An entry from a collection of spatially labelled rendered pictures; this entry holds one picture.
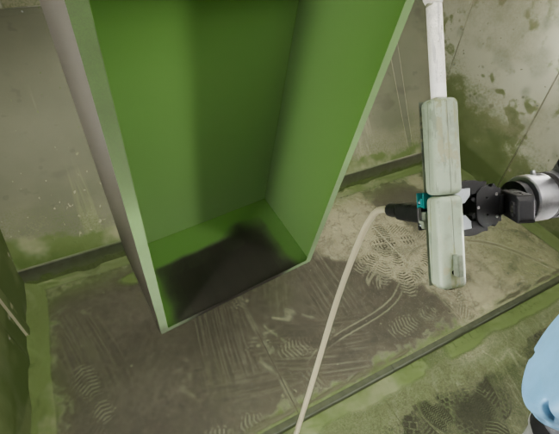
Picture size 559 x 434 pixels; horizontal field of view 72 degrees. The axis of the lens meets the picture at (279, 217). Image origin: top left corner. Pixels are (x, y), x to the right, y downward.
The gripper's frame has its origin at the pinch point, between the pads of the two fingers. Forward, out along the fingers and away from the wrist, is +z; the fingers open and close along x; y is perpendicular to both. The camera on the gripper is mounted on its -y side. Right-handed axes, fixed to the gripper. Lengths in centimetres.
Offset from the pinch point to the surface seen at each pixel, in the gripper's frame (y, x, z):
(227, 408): 82, -79, 38
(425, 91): 182, 51, -118
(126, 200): 16, 7, 51
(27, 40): 136, 77, 104
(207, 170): 75, 12, 35
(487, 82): 150, 48, -139
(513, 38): 131, 67, -140
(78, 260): 143, -25, 100
